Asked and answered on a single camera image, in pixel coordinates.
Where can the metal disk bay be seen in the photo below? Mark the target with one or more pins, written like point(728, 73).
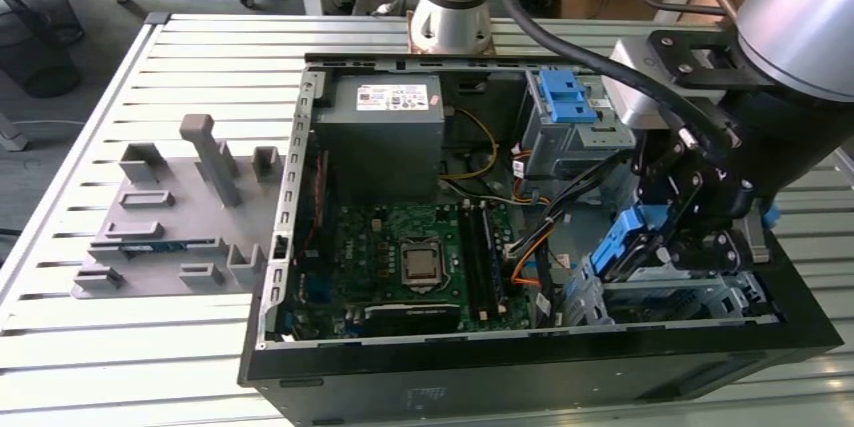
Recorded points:
point(668, 289)

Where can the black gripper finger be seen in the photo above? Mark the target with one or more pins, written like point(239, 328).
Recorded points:
point(668, 182)
point(714, 252)

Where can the dark RAM stick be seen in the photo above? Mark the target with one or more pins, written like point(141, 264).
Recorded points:
point(496, 262)

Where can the black camera bracket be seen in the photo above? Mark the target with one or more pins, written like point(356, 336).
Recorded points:
point(668, 47)

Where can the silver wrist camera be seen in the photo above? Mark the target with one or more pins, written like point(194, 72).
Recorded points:
point(634, 92)

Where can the small grey wrist camera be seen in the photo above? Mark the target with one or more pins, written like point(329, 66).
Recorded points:
point(757, 242)

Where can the blue plastic bay latch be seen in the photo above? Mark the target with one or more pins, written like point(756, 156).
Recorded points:
point(568, 92)

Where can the silver CPU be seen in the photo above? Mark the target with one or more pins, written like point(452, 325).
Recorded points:
point(421, 265)

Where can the CPU socket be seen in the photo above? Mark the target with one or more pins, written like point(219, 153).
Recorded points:
point(422, 244)

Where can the green motherboard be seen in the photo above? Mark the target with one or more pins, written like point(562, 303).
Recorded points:
point(374, 227)

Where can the black RAM slot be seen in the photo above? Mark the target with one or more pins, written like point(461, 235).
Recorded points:
point(476, 257)

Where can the grey white stand foot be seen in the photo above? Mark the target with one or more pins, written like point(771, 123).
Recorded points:
point(14, 137)

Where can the grey parts rack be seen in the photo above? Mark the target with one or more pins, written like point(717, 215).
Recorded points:
point(174, 217)

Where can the blue-green RAM stick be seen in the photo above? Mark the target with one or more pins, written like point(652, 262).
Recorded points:
point(154, 247)

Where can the grey power supply unit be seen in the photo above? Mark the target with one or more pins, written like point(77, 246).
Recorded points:
point(381, 157)

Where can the black PC case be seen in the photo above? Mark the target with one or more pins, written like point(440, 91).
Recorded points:
point(468, 377)

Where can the black graphics card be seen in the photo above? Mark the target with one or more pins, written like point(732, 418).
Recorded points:
point(410, 319)

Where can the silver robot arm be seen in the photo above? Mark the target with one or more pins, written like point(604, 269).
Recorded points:
point(795, 22)

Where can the metal optical drive cage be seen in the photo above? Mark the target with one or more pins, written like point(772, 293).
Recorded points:
point(554, 147)

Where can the hard disk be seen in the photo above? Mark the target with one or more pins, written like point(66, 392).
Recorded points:
point(617, 242)

